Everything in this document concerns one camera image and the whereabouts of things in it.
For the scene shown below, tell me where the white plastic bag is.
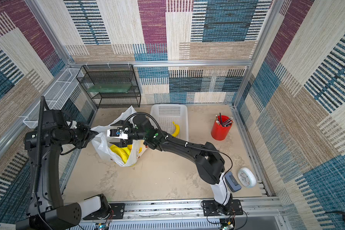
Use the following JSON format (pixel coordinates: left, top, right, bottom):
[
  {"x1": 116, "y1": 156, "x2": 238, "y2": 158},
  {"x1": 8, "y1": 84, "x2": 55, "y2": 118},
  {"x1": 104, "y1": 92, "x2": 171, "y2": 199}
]
[{"x1": 91, "y1": 106, "x2": 147, "y2": 167}]

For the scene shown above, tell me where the white perforated plastic basket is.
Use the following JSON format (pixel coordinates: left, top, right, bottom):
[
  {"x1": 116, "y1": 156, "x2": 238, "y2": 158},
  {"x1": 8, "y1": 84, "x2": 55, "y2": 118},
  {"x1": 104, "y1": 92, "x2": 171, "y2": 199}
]
[{"x1": 150, "y1": 104, "x2": 189, "y2": 141}]

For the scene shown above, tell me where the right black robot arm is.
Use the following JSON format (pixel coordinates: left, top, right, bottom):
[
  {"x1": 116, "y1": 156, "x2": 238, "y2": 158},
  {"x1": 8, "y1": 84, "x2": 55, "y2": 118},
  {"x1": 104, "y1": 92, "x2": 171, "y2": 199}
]
[{"x1": 107, "y1": 112, "x2": 232, "y2": 215}]

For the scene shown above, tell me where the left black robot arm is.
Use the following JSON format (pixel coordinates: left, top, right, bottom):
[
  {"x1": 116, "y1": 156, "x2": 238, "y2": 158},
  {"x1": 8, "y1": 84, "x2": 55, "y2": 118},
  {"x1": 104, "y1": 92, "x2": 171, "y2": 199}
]
[{"x1": 15, "y1": 96, "x2": 111, "y2": 230}]

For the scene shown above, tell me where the green board on shelf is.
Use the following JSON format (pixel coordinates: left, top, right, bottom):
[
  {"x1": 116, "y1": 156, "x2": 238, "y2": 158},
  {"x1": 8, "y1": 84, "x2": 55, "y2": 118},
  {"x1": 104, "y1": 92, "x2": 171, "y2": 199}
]
[{"x1": 87, "y1": 83, "x2": 132, "y2": 93}]

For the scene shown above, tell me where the red pen cup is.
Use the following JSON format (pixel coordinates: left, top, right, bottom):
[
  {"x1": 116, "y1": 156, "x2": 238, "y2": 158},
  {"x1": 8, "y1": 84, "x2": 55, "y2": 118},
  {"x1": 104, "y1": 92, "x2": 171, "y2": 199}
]
[{"x1": 211, "y1": 120, "x2": 232, "y2": 141}]

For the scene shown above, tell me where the blue grey small device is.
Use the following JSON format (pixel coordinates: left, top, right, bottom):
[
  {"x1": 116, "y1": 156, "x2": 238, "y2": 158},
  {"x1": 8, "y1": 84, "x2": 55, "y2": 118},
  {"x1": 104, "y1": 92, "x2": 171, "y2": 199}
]
[{"x1": 224, "y1": 172, "x2": 242, "y2": 193}]

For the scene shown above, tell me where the white round clock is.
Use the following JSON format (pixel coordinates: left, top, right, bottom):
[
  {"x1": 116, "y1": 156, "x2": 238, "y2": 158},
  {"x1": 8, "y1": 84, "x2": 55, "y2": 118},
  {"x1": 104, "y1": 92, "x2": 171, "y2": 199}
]
[{"x1": 238, "y1": 167, "x2": 257, "y2": 188}]

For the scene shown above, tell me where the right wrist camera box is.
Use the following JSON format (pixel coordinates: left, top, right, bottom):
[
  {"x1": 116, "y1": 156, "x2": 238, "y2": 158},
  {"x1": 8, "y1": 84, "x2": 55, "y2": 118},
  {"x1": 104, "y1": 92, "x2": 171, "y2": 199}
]
[{"x1": 107, "y1": 129, "x2": 128, "y2": 140}]

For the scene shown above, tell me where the white wire mesh basket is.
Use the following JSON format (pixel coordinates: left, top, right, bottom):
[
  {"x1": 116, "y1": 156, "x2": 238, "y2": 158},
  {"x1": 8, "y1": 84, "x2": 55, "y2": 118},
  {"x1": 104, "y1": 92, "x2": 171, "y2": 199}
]
[{"x1": 23, "y1": 68, "x2": 80, "y2": 128}]

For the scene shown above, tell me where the black wire shelf rack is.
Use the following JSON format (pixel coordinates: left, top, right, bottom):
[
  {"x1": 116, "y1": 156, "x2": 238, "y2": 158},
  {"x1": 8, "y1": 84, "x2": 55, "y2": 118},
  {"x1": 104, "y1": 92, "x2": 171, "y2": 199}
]
[{"x1": 76, "y1": 64, "x2": 141, "y2": 109}]

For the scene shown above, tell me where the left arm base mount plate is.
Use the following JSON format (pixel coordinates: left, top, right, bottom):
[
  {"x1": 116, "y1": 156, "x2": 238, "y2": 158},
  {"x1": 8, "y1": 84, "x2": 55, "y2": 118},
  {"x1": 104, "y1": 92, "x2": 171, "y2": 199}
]
[{"x1": 83, "y1": 203, "x2": 125, "y2": 221}]

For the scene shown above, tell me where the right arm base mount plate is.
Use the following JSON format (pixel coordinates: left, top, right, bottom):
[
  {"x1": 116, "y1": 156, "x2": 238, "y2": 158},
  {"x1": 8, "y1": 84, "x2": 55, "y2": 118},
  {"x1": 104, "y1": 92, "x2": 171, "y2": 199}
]
[{"x1": 201, "y1": 198, "x2": 243, "y2": 217}]

